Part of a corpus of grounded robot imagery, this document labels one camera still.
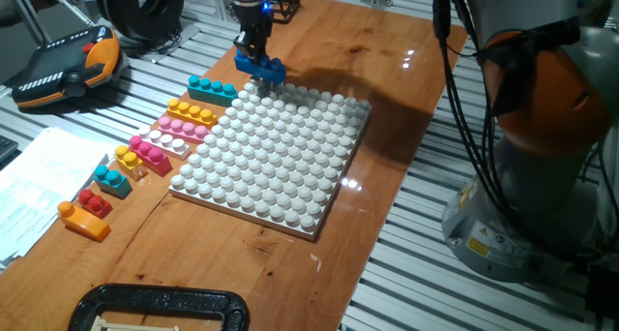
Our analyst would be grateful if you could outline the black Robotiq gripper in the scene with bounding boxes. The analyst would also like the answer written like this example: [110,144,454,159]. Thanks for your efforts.
[230,0,276,64]

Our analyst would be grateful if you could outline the blue four-stud block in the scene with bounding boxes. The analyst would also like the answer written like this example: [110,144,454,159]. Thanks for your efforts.
[234,48,287,86]

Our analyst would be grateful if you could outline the teal four-stud block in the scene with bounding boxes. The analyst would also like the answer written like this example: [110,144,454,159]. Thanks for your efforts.
[187,75,239,108]

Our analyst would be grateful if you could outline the varnished wooden board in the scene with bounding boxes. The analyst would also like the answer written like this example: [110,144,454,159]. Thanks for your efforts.
[0,0,469,331]

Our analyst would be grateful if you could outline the yellow flat four-stud block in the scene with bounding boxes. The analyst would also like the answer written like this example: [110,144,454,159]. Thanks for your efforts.
[165,98,219,129]

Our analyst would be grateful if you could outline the pink flat four-stud block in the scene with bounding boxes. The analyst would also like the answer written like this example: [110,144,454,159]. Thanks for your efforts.
[157,115,212,145]

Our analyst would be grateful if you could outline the white studded baseplate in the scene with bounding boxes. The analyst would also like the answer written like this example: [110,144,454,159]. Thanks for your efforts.
[167,81,372,242]

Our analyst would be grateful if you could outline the black filament spool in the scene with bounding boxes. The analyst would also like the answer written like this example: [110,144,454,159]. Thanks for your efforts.
[95,0,186,42]

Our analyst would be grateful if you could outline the white flat four-stud block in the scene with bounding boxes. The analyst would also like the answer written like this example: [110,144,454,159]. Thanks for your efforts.
[136,124,192,161]

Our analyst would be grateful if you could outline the magenta three-stud block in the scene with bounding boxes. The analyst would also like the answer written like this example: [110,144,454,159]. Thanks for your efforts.
[128,135,174,177]

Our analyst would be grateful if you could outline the yellow two-stud block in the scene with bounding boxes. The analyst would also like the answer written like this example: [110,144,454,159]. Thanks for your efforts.
[113,144,149,181]

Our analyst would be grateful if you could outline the orange black teach pendant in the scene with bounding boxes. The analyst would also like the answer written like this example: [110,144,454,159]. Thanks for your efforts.
[10,24,128,110]

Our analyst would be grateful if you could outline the teal two-stud block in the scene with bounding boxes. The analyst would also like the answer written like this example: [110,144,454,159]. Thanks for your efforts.
[93,165,133,200]

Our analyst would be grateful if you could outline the red two-stud block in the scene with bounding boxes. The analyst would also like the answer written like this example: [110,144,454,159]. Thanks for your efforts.
[77,189,114,220]

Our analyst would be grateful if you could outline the orange sloped one-stud block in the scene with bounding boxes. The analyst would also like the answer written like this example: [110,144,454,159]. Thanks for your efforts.
[57,200,112,243]

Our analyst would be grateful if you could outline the stack of white papers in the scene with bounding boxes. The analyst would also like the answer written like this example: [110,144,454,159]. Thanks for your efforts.
[0,126,110,269]

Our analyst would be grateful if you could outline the black metal C-clamp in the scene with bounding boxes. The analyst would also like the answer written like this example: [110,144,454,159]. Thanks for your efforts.
[66,283,251,331]

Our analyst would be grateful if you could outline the black wire frame stand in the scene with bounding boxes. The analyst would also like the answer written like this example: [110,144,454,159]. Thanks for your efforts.
[270,0,302,25]

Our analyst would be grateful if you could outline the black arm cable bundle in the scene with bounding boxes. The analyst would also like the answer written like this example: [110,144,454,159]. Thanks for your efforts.
[432,0,547,255]

